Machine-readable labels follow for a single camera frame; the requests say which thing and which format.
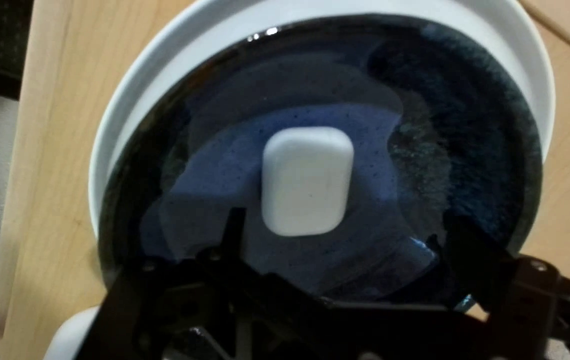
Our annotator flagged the white airpod case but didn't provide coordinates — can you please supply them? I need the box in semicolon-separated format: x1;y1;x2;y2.
260;125;356;237

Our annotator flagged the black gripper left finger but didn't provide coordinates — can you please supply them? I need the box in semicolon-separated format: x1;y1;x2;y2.
93;205;280;360

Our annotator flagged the white round plate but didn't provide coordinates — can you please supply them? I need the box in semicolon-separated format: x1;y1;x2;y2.
86;0;561;245

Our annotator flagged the light wooden nightstand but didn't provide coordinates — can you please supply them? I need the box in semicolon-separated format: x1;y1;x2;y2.
0;0;570;360

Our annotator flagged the dark blue ceramic bowl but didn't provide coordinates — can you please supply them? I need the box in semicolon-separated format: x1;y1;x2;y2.
96;11;547;316

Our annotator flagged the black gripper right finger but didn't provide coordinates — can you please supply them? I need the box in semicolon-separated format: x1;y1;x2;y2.
430;210;570;360

